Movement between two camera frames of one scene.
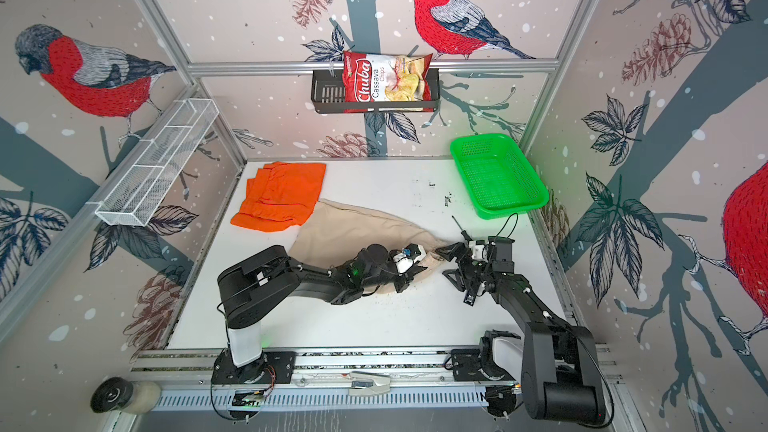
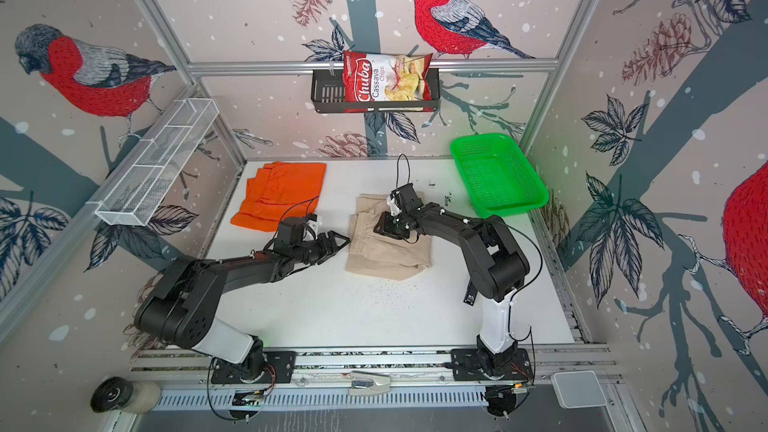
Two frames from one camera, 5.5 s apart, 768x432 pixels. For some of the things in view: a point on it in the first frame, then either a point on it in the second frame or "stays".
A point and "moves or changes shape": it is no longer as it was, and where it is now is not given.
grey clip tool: [363, 383] stays
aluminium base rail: [416, 379] stays
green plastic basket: [499, 179] stays
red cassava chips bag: [386, 83] stays
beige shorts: [333, 235] moves or changes shape
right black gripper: [458, 248] -> [384, 229]
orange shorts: [280, 197] stays
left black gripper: [405, 279] -> [330, 247]
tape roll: [117, 393] stays
